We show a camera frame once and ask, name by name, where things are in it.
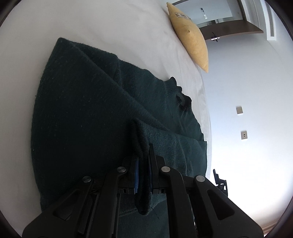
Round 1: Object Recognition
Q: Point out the dark green knit sweater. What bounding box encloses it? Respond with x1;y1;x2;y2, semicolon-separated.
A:
31;37;208;238

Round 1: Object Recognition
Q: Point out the yellow cushion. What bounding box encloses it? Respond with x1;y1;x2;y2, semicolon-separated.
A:
166;3;209;73

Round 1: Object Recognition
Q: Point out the dark brown door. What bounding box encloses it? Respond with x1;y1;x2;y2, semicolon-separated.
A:
199;0;264;41

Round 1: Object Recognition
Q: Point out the white bed sheet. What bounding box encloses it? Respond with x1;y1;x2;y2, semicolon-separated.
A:
0;1;212;235

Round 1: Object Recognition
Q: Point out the grey refrigerator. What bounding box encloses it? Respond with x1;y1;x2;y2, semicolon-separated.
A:
173;0;243;28

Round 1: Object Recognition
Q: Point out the wall power socket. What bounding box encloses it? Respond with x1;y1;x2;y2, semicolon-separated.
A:
241;131;247;139

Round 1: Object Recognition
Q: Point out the wall light switch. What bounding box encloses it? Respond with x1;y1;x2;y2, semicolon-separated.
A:
236;106;243;115

